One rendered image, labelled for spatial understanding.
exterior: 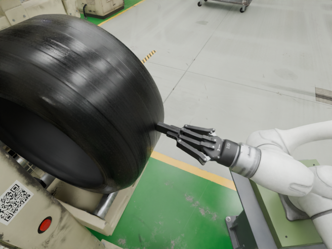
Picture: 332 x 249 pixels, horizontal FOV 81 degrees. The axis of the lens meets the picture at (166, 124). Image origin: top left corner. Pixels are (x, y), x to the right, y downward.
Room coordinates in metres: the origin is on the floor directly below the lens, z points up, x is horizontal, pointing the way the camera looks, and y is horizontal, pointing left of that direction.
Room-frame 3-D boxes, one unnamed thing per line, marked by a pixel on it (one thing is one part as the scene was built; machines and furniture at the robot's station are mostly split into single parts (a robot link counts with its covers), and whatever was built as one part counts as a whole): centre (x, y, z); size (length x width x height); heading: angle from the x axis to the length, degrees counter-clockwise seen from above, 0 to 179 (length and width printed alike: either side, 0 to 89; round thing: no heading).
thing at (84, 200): (0.43, 0.32, 0.80); 0.37 x 0.36 x 0.02; 69
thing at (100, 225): (0.26, 0.39, 0.90); 0.40 x 0.03 x 0.10; 69
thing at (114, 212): (0.38, 0.19, 0.83); 0.36 x 0.09 x 0.06; 159
